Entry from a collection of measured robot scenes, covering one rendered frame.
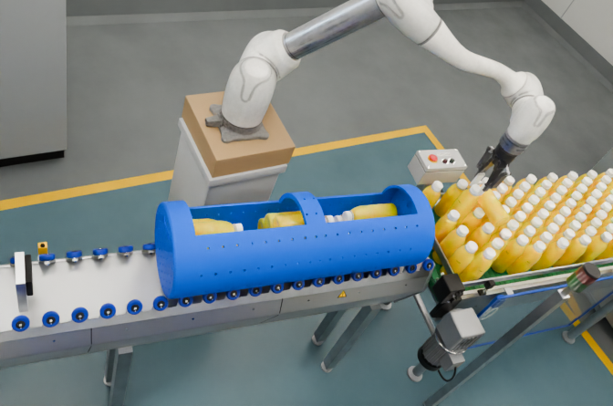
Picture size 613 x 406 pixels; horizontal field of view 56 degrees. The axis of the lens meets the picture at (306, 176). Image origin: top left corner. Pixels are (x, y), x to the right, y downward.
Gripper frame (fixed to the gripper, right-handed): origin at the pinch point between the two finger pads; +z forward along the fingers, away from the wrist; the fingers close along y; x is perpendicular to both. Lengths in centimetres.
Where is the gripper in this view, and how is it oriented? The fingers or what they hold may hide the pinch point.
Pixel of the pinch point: (480, 184)
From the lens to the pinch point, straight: 221.0
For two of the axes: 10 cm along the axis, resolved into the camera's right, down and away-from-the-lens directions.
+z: -2.9, 6.4, 7.1
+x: 9.1, -0.5, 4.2
